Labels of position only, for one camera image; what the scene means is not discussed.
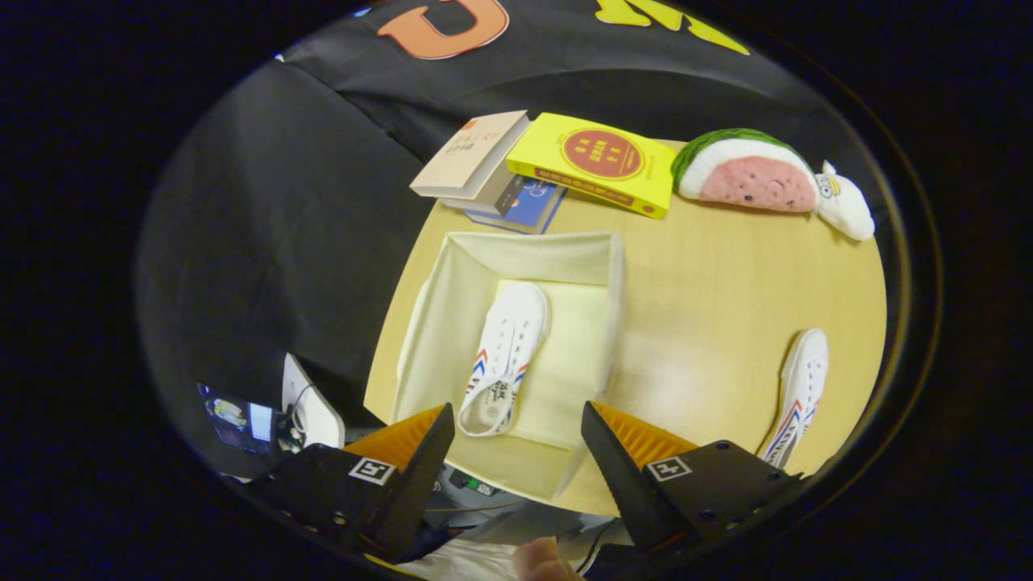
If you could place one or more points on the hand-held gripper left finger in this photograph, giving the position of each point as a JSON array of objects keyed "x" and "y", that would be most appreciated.
[{"x": 416, "y": 488}]

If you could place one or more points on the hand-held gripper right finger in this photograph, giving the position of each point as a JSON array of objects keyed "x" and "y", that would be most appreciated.
[{"x": 625, "y": 488}]

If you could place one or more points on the cream fabric storage box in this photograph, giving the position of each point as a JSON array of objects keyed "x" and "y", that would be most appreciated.
[{"x": 452, "y": 323}]

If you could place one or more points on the white shoe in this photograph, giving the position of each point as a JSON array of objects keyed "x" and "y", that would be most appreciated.
[
  {"x": 508, "y": 339},
  {"x": 803, "y": 379}
]

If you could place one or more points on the person's white clothing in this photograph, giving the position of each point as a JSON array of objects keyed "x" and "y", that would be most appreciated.
[{"x": 468, "y": 563}]

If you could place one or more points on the laptop screen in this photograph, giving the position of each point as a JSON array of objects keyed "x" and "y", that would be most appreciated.
[{"x": 242, "y": 420}]

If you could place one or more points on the blue book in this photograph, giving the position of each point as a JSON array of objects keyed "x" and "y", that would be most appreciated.
[{"x": 533, "y": 208}]

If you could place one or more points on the white book with dark spine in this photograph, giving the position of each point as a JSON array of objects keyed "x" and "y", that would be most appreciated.
[{"x": 492, "y": 194}]

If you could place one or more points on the yellow book with red circle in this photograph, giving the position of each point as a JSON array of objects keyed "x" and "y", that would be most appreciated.
[{"x": 605, "y": 157}]

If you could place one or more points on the watermelon slice plush toy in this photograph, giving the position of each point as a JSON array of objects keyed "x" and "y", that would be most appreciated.
[{"x": 750, "y": 177}]

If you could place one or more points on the beige book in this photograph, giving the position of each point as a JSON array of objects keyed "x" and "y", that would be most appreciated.
[{"x": 472, "y": 153}]

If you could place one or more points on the white plush toy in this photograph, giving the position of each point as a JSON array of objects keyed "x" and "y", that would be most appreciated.
[{"x": 847, "y": 210}]

